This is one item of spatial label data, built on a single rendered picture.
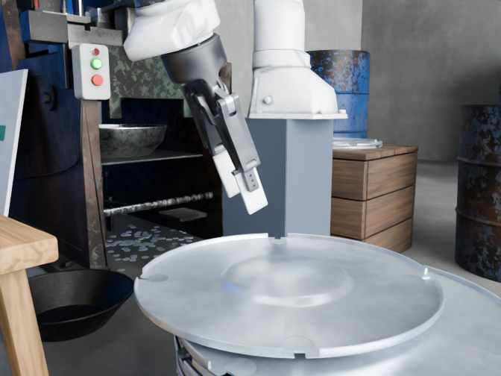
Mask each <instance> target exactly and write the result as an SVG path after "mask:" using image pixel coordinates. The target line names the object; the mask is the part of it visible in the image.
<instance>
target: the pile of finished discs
mask: <svg viewBox="0 0 501 376"><path fill-rule="evenodd" d="M380 147H382V141H381V140H379V142H376V140H371V139H360V138H333V149H370V148H380Z"/></svg>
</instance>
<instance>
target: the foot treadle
mask: <svg viewBox="0 0 501 376"><path fill-rule="evenodd" d="M103 203H104V204H105V205H109V206H113V207H120V206H125V205H129V204H126V203H122V202H117V201H110V200H107V199H106V198H105V199H103ZM140 212H143V213H150V214H154V215H158V216H163V217H166V218H169V219H173V220H176V221H179V222H185V221H188V220H192V219H199V218H202V217H206V216H207V214H206V213H204V212H201V211H197V210H192V209H189V208H185V207H182V208H177V209H173V210H159V209H155V208H154V209H149V210H141V211H140Z"/></svg>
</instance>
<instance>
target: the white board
mask: <svg viewBox="0 0 501 376"><path fill-rule="evenodd" d="M27 75H28V69H21V70H17V71H12V72H5V73H1V74H0V214H2V215H3V216H6V217H8V211H9V206H10V195H11V190H12V183H13V173H14V168H15V162H16V152H17V146H18V140H19V130H20V125H21V118H22V108H23V103H24V97H25V87H26V81H27Z"/></svg>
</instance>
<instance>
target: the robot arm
mask: <svg viewBox="0 0 501 376"><path fill-rule="evenodd" d="M134 4H135V11H136V14H137V16H138V17H136V18H135V21H134V24H133V27H132V28H131V30H130V33H129V34H128V36H127V39H126V40H125V43H124V49H125V51H126V54H127V56H128V59H129V60H131V61H133V62H134V61H138V60H143V59H146V58H150V57H155V56H158V55H161V56H160V57H161V59H162V62H163V65H164V67H165V69H166V71H167V74H168V77H169V79H170V81H172V82H173V83H176V84H184V85H181V86H180V89H181V91H182V92H183V94H184V96H185V99H186V101H187V103H188V105H189V109H190V111H191V113H192V117H193V119H194V121H195V124H196V127H197V129H198V133H199V135H200V137H201V141H202V143H203V146H204V148H209V152H210V154H211V155H212V156H213V155H215V156H213V157H212V158H213V161H214V163H215V166H216V168H217V171H218V174H219V176H220V179H221V182H222V183H223V186H224V189H225V192H226V194H227V197H229V198H231V197H232V196H234V195H236V194H237V193H239V192H240V193H241V196H242V199H243V202H244V203H245V207H246V209H247V212H248V213H249V214H252V213H254V212H256V211H257V210H259V209H261V208H262V207H264V206H266V205H267V204H268V202H267V201H266V198H265V194H264V192H263V189H262V185H261V183H260V180H259V176H258V174H257V172H256V168H255V167H257V166H258V165H260V160H259V157H258V154H257V152H256V149H255V146H254V144H253V140H252V138H251V134H250V132H249V130H248V126H247V124H246V121H245V118H244V116H243V113H242V108H241V105H240V100H239V96H238V95H237V93H231V94H229V95H228V93H229V92H228V90H227V88H226V86H225V84H224V82H222V80H221V78H220V77H219V76H218V73H219V71H220V69H221V68H223V67H224V66H225V65H226V63H227V55H226V53H225V50H224V47H223V44H222V41H221V38H220V36H219V35H218V34H217V33H213V32H212V30H213V28H215V27H217V26H218V25H219V24H220V19H219V16H218V11H217V9H216V6H215V2H214V0H134ZM304 31H305V13H304V9H303V1H302V0H253V58H252V71H253V81H252V90H251V99H250V106H249V109H248V116H247V117H248V118H259V119H346V118H347V114H346V111H345V110H339V112H338V107H337V101H336V96H335V91H334V89H333V88H332V87H331V86H330V85H329V84H328V83H326V82H325V81H324V80H323V79H321V78H320V77H319V76H318V75H316V74H315V73H314V72H313V71H312V70H311V66H310V63H309V55H308V54H307V53H306V52H305V51H304ZM185 83H186V84H185ZM225 149H226V150H225Z"/></svg>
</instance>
